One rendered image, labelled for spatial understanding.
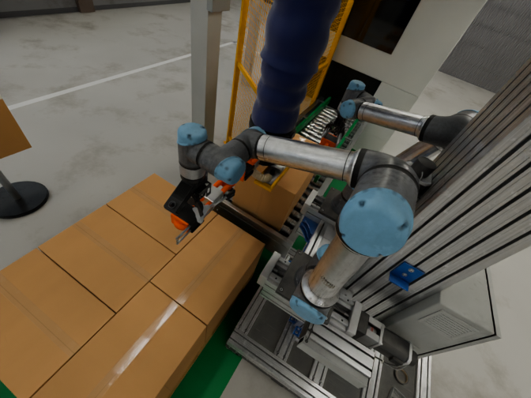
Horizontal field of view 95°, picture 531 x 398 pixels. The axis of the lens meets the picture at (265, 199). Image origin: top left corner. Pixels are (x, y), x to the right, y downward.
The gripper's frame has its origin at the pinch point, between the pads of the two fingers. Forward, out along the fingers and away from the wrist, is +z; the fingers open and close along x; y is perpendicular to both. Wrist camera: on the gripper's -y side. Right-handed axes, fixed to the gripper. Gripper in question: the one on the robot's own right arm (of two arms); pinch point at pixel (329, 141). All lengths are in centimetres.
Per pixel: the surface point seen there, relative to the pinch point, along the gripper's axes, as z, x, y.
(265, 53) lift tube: -43, -33, 39
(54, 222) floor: 120, -163, 94
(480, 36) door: 8, 187, -912
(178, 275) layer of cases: 65, -36, 89
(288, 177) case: 24.1, -11.6, 17.6
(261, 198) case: 41, -20, 28
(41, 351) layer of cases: 65, -59, 146
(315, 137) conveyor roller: 65, -23, -106
